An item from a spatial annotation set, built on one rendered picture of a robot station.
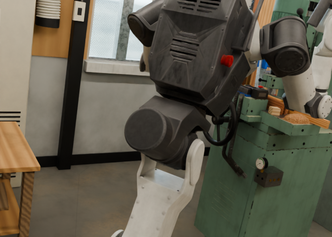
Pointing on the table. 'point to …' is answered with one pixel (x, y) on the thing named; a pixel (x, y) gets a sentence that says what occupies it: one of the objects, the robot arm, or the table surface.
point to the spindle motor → (289, 6)
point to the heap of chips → (296, 119)
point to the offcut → (274, 110)
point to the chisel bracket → (272, 82)
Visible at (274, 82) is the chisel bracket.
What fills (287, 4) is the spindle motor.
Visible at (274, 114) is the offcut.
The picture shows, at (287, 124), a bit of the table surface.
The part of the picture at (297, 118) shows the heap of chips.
